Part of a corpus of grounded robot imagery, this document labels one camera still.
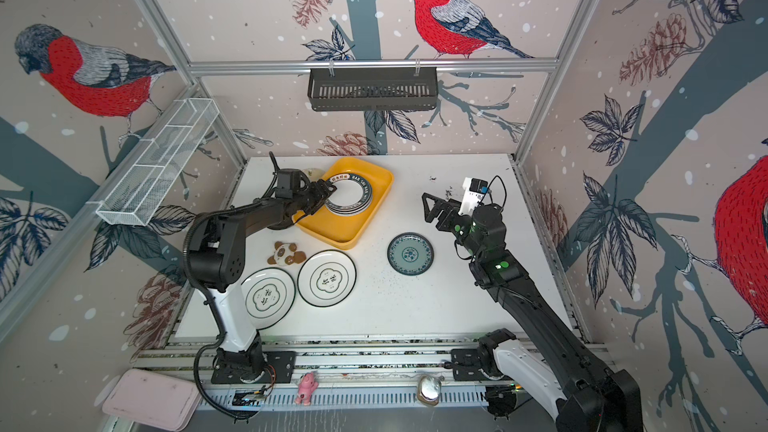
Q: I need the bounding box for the yellow plastic bin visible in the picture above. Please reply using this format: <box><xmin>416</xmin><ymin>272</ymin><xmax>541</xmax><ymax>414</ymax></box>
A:
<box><xmin>294</xmin><ymin>157</ymin><xmax>394</xmax><ymax>250</ymax></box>

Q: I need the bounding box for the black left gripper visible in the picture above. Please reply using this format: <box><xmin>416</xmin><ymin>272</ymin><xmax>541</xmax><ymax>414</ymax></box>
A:
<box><xmin>292</xmin><ymin>178</ymin><xmax>337</xmax><ymax>214</ymax></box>

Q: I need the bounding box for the white flower plate black rim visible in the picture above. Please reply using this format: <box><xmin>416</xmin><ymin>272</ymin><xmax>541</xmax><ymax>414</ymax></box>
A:
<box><xmin>297</xmin><ymin>250</ymin><xmax>357</xmax><ymax>308</ymax></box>

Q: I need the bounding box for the white wire mesh shelf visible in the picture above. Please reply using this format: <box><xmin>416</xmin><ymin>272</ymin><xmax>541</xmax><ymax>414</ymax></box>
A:
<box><xmin>96</xmin><ymin>98</ymin><xmax>219</xmax><ymax>226</ymax></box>

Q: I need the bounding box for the pink rectangular tray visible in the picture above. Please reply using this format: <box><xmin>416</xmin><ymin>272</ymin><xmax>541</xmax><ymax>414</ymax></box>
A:
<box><xmin>102</xmin><ymin>369</ymin><xmax>202</xmax><ymax>431</ymax></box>

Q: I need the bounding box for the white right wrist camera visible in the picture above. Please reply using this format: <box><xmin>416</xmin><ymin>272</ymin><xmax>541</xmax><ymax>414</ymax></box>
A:
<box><xmin>459</xmin><ymin>177</ymin><xmax>489</xmax><ymax>216</ymax></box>

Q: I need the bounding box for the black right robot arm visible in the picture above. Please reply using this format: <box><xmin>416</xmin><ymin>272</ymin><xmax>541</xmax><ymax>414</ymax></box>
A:
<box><xmin>422</xmin><ymin>193</ymin><xmax>644</xmax><ymax>431</ymax></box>

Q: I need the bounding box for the black round plate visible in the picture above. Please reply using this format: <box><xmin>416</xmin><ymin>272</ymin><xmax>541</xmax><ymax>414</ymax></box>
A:
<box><xmin>268</xmin><ymin>216</ymin><xmax>294</xmax><ymax>230</ymax></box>

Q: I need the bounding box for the green rim plate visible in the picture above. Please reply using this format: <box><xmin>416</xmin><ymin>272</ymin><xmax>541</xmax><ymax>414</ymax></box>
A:
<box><xmin>326</xmin><ymin>173</ymin><xmax>373</xmax><ymax>216</ymax></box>

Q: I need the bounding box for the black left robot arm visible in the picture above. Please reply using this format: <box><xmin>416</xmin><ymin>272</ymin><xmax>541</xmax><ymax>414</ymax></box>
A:
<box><xmin>182</xmin><ymin>154</ymin><xmax>337</xmax><ymax>384</ymax></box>

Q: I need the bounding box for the pink small figurine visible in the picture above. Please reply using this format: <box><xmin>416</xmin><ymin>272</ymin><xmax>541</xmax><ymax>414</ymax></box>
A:
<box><xmin>294</xmin><ymin>371</ymin><xmax>319</xmax><ymax>406</ymax></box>

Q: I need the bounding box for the blue floral green plate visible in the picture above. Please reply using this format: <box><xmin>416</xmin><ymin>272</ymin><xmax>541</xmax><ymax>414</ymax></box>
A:
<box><xmin>387</xmin><ymin>232</ymin><xmax>434</xmax><ymax>276</ymax></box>

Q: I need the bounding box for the black hanging wire basket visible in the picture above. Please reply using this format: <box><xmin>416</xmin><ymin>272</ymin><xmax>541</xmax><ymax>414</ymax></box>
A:
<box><xmin>307</xmin><ymin>66</ymin><xmax>438</xmax><ymax>112</ymax></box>

